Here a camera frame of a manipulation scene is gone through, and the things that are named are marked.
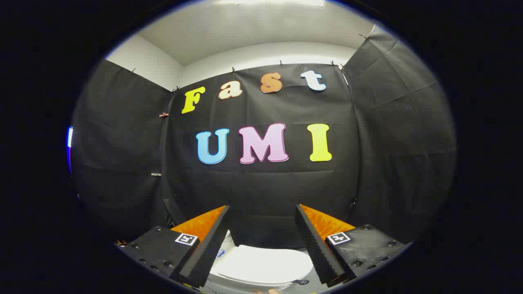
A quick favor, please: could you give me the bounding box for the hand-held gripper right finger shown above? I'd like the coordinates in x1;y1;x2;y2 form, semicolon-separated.
295;204;410;288

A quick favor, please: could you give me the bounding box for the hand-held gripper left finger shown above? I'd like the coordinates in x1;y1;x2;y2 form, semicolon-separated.
116;205;230;289

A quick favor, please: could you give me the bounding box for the white toilet lid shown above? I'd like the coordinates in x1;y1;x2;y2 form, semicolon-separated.
212;244;314;286

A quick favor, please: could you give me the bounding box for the white toilet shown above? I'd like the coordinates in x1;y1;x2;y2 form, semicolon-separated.
208;230;316;293

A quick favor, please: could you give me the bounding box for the black backdrop cloth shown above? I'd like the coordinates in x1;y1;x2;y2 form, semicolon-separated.
70;25;457;249

